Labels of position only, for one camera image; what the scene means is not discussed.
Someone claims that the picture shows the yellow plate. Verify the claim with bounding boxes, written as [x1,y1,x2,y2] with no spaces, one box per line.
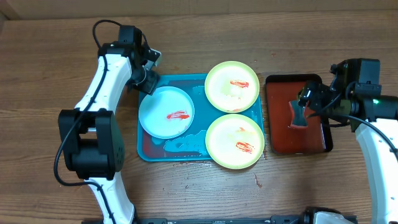
[205,114,265,169]
[205,61,260,113]

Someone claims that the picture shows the teal plastic tray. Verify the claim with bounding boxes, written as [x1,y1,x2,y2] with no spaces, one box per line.
[136,73,265,162]

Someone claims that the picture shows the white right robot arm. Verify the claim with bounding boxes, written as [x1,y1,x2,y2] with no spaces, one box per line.
[289,58,397,223]

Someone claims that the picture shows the black tray with red water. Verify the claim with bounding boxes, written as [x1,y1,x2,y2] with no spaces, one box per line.
[265,74,333,154]

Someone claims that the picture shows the orange sponge with green pad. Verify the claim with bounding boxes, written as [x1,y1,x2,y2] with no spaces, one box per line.
[289,100,308,129]

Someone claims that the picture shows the cardboard back panel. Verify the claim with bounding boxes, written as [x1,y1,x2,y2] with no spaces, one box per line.
[1,0,397,20]

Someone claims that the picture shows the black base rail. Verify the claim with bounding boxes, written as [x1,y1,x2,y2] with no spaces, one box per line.
[133,215,300,224]

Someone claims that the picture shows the light blue plate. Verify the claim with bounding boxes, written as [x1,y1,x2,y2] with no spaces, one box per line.
[139,86,195,139]

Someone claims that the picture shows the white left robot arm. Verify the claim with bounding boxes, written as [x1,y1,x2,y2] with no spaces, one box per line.
[53,25,162,223]

